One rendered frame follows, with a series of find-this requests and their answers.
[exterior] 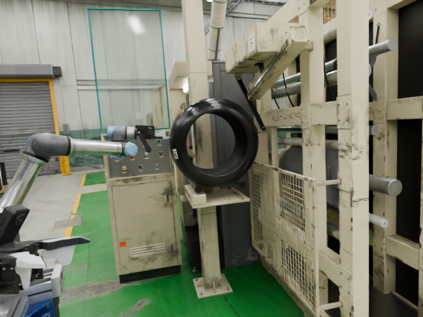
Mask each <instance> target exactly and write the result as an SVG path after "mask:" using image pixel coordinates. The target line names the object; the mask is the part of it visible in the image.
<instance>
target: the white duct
mask: <svg viewBox="0 0 423 317"><path fill-rule="evenodd" d="M226 7H227V0H212V7H211V22H210V36H209V44H208V59H215V50H216V44H217V32H218V28H220V36H219V43H218V53H217V59H220V56H221V50H222V40H223V29H224V22H225V12H226Z"/></svg>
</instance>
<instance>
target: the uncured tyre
mask: <svg viewBox="0 0 423 317"><path fill-rule="evenodd" d="M204 114H215V115H217V116H220V117H222V118H223V119H224V120H225V121H227V123H228V124H229V125H230V126H231V128H232V130H233V133H234V137H235V145H234V150H233V152H232V154H231V156H230V157H229V159H228V160H227V161H226V162H225V163H223V164H222V165H220V166H218V167H215V168H212V169H203V168H200V167H197V166H195V165H194V164H193V163H192V161H191V159H190V157H189V155H188V151H187V147H186V140H187V136H188V132H189V129H190V128H191V126H192V125H193V123H194V122H195V121H196V120H197V119H198V118H199V117H201V116H203V115H204ZM169 136H170V138H169V149H170V153H171V157H172V159H173V161H174V163H175V164H176V166H177V167H178V169H179V170H180V171H181V172H182V173H183V174H184V175H185V176H186V177H187V178H188V179H189V180H191V181H193V182H194V183H197V184H199V185H201V186H208V187H222V186H226V185H229V184H231V183H233V182H235V181H237V180H239V179H240V178H241V177H243V176H244V175H245V174H246V173H247V172H248V170H249V169H250V168H251V166H252V165H253V163H254V161H255V159H256V155H257V151H258V145H259V139H258V134H257V129H256V126H255V124H254V122H253V120H252V118H251V117H250V115H249V114H248V112H247V111H246V110H245V109H244V108H242V107H241V106H239V105H238V104H237V103H235V102H233V101H230V100H228V99H224V98H219V97H210V98H206V99H202V100H199V101H197V102H195V103H193V104H191V105H189V106H188V107H187V108H185V109H184V110H182V111H181V112H180V113H179V115H178V116H177V118H176V119H175V120H174V123H173V124H172V127H171V130H170V134H169ZM173 149H176V151H177V155H178V159H175V158H174V153H173Z"/></svg>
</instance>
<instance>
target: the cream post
mask: <svg viewBox="0 0 423 317"><path fill-rule="evenodd" d="M181 1H182V10H183V26H184V43H185V52H186V68H187V77H188V80H187V81H188V93H189V90H190V95H191V100H189V105H191V104H193V103H195V102H197V101H199V100H202V99H206V98H209V97H208V79H207V69H206V50H205V32H204V22H203V4H202V0H181ZM191 129H192V130H193V138H194V140H192V144H193V154H194V155H195V157H194V158H193V160H194V165H195V166H197V167H200V168H203V169H212V168H213V154H212V136H211V126H210V114H204V115H203V116H201V117H199V118H198V119H197V120H196V121H195V122H194V123H193V125H192V126H191ZM200 186H201V185H200ZM201 188H202V191H207V190H213V189H215V188H214V187H206V186H201ZM197 210H198V215H197V216H198V228H199V236H200V252H201V269H202V278H203V280H204V287H205V289H211V288H213V281H214V282H215V287H220V286H221V276H220V257H219V247H218V229H217V211H216V206H209V207H203V208H197Z"/></svg>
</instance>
